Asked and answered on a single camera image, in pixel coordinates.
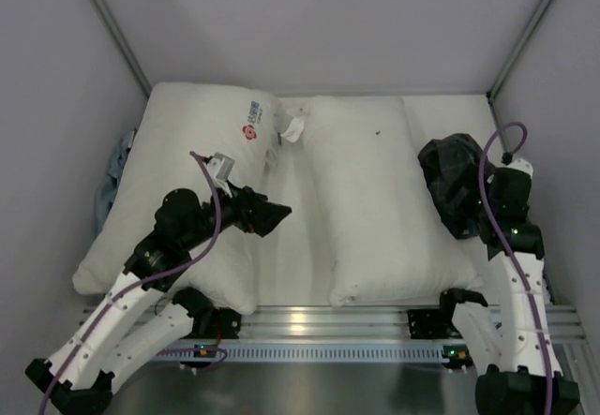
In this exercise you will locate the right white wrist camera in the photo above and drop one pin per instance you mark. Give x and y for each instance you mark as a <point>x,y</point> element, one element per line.
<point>510,161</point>

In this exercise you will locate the light blue crumpled cloth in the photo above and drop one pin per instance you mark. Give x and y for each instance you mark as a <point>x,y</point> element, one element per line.
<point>107,189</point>

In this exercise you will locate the left aluminium frame post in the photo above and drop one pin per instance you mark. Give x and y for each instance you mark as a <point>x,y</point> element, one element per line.
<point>115,32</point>

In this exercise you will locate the right aluminium frame post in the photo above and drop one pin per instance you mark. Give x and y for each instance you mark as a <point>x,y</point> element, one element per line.
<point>534,21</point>

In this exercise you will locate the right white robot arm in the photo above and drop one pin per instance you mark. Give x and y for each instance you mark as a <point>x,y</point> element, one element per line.
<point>517,369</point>

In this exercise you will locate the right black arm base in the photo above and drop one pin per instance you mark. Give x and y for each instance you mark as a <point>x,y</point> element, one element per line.
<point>430,324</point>

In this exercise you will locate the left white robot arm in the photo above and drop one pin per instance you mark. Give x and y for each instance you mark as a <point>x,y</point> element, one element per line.
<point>84,375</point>

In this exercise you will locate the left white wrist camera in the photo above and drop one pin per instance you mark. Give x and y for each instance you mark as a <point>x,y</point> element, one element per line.
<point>219,167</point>

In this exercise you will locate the grey slotted cable duct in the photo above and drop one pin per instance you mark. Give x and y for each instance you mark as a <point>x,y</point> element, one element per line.
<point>399,352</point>

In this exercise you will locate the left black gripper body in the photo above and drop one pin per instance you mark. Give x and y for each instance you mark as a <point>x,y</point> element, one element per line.
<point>250,211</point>

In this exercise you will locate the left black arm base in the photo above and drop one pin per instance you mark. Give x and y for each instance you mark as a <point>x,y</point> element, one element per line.
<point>215,324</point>

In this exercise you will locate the aluminium frame post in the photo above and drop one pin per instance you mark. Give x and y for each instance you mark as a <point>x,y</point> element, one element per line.
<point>115,32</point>
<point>534,21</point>

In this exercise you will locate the white bare pillow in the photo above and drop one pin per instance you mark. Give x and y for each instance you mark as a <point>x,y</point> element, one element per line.
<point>180,119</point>

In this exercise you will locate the dark grey checked pillowcase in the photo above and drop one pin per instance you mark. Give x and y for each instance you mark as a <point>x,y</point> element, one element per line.
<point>450,168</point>

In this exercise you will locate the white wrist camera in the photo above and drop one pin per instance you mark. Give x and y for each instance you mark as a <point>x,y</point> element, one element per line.
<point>510,161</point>
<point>219,167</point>

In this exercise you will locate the aluminium rail beam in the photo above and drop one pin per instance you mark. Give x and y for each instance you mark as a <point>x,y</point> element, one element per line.
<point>327,323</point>

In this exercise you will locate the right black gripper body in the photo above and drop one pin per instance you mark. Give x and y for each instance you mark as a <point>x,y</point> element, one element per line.
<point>475,211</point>

